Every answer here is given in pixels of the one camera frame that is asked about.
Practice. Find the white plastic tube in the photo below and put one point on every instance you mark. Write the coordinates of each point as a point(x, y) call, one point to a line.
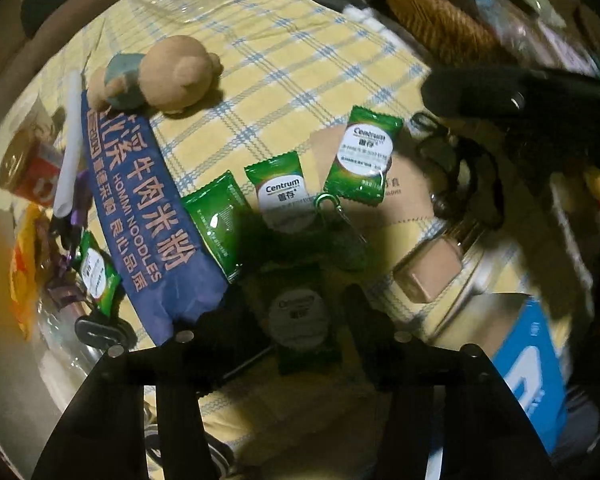
point(70, 150)

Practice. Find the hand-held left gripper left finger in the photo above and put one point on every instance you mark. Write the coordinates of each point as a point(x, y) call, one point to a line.
point(230, 330)

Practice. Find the blue white cardboard box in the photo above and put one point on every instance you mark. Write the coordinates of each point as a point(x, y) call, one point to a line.
point(525, 360)

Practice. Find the red drink can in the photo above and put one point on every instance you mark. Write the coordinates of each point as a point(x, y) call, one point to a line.
point(35, 175)

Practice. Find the clear plastic snack bag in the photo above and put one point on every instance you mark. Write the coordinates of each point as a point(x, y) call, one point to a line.
point(530, 15)

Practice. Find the black plastic buckle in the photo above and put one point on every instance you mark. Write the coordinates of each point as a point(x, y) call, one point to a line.
point(100, 332)

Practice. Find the orange yellow snack packet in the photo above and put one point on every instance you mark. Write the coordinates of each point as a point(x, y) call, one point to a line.
point(22, 270)

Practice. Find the wicker basket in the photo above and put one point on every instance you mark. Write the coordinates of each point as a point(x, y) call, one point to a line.
point(430, 15)

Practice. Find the yellow checked tablecloth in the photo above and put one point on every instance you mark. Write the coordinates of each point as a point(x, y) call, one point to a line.
point(290, 85)

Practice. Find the black cushion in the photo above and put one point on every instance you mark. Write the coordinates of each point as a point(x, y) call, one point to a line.
point(55, 0)

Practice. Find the green carabiner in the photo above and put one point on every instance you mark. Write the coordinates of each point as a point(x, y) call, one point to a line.
point(324, 200)

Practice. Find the green sachet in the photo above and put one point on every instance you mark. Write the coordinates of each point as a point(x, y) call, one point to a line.
point(97, 270)
point(280, 190)
point(215, 225)
point(365, 155)
point(297, 320)

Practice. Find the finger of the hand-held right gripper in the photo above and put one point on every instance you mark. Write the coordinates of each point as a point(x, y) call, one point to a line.
point(460, 90)

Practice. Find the tan plush bear toy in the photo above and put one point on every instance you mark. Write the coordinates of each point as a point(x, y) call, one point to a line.
point(175, 75)

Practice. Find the black white sneaker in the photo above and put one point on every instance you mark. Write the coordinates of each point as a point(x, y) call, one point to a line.
point(222, 455)

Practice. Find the blue noodle packet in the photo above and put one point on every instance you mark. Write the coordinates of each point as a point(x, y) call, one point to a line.
point(140, 200)

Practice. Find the brown paper packet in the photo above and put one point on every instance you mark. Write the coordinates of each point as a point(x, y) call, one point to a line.
point(410, 190)

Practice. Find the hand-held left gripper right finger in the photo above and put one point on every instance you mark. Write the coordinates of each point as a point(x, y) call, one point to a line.
point(365, 320)

